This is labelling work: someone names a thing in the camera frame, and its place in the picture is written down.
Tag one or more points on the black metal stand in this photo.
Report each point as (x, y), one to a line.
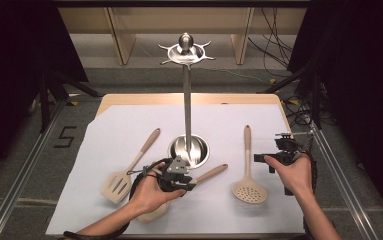
(315, 100)
(44, 100)

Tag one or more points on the white table sheet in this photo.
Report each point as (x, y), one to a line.
(192, 206)

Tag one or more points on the steel utensil rack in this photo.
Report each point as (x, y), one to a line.
(187, 100)

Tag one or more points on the person's left hand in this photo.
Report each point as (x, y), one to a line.
(149, 196)

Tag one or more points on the beige spoon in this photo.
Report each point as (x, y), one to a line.
(212, 172)

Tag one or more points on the beige skimmer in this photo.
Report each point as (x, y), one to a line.
(249, 191)

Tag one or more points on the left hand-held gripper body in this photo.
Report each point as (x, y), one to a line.
(170, 181)

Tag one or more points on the aluminium floor rail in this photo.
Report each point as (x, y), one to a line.
(342, 186)
(19, 190)

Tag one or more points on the person's right hand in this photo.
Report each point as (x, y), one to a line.
(295, 176)

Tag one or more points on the light wooden shelf unit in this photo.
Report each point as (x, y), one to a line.
(179, 20)

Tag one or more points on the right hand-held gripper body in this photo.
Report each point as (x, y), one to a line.
(287, 150)

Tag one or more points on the beige slotted spatula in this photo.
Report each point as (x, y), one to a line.
(117, 186)

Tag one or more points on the black curtain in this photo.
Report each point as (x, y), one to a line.
(12, 66)
(362, 66)

